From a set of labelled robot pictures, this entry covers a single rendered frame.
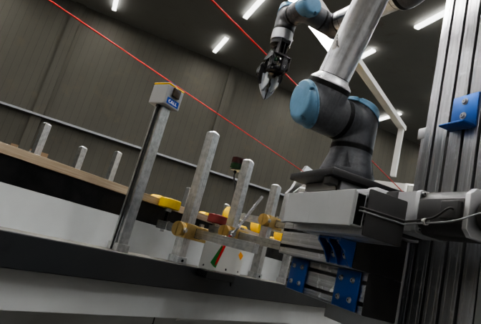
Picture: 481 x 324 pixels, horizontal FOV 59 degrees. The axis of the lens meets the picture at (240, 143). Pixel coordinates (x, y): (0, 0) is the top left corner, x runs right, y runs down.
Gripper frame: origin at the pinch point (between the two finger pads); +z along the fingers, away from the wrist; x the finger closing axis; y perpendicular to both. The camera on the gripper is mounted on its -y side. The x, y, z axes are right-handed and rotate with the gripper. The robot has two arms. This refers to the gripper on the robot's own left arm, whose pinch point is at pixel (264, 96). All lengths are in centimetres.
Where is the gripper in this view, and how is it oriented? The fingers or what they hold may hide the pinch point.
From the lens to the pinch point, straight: 150.3
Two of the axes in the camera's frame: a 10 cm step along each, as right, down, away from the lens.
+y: 3.6, -1.4, -9.2
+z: -2.5, 9.4, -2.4
